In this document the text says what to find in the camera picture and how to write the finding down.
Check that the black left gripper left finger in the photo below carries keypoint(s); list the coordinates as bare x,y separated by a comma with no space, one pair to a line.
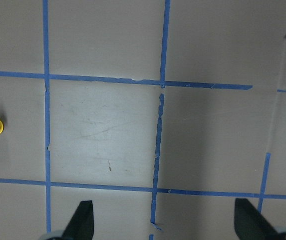
81,224

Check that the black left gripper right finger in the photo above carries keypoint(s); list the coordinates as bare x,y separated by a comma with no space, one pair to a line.
249,223

